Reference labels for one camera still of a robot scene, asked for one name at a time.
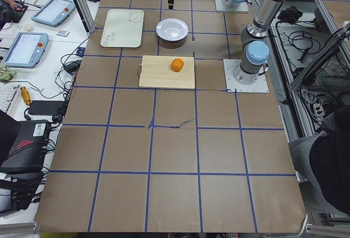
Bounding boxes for lower blue teach pendant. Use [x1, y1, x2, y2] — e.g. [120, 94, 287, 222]
[4, 32, 49, 68]

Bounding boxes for white round plate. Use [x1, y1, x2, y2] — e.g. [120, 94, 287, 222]
[156, 18, 189, 42]

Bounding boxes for aluminium frame post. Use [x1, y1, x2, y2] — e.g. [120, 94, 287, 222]
[73, 0, 96, 34]

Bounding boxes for bamboo cutting board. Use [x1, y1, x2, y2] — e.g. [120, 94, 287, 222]
[139, 55, 195, 89]

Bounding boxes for black computer box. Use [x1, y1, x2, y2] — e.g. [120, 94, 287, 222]
[1, 120, 51, 175]

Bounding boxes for upper blue teach pendant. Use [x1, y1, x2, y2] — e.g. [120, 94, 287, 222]
[31, 0, 75, 27]

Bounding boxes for orange fruit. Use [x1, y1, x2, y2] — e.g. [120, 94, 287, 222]
[171, 58, 184, 72]

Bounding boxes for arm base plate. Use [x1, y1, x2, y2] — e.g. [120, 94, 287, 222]
[214, 0, 249, 14]
[223, 59, 269, 94]

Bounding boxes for black power brick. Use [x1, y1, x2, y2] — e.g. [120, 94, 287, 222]
[28, 100, 63, 115]

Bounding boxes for gold metal cylinder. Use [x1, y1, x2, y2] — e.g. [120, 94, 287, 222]
[21, 86, 32, 106]

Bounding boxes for white keyboard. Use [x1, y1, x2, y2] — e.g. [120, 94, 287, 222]
[0, 83, 21, 115]

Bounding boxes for cream bear tray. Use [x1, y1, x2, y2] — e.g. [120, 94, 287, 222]
[100, 9, 144, 48]

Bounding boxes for blue teach pendant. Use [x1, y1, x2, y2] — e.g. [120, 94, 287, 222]
[4, 32, 49, 68]
[31, 0, 75, 27]

